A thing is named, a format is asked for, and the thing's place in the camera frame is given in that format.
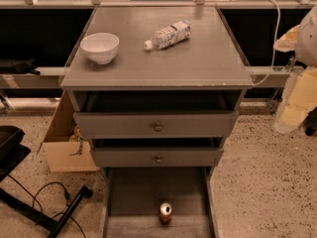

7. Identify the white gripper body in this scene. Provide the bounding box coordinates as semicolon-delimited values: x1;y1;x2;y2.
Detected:
272;66;317;134

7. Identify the red coke can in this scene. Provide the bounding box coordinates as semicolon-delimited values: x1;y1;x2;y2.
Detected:
158;202;173;224

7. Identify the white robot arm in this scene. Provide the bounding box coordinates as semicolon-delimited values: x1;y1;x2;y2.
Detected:
273;6;317;134

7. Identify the grey drawer cabinet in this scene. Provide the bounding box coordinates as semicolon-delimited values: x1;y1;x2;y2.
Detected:
58;6;255;177

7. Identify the grey middle drawer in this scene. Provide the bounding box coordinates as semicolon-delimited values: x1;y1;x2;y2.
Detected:
93;138;223;168

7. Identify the grey top drawer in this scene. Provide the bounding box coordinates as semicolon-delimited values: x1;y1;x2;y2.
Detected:
73;111;238;139

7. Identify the grey open bottom drawer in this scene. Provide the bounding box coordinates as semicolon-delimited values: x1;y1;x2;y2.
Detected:
100;167;220;238

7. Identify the clear plastic water bottle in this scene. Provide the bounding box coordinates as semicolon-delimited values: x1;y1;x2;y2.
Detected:
144;20;191;51

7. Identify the white ceramic bowl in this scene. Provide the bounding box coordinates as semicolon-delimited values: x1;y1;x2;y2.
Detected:
80;33;120;64

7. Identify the brown cardboard box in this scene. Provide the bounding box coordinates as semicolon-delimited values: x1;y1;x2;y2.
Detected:
42;92;98;173

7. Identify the black stand base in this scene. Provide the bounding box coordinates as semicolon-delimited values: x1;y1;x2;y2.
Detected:
0;185;94;238

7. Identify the black chair seat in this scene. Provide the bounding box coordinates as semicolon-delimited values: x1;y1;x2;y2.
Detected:
0;125;31;181

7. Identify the black cloth on shelf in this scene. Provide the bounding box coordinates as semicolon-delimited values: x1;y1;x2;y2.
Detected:
0;59;41;75

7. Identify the white cable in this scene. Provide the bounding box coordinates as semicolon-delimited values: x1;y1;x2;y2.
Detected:
253;0;282;87

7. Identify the black floor cable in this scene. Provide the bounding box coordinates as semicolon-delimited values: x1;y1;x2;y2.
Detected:
7;174;87;238

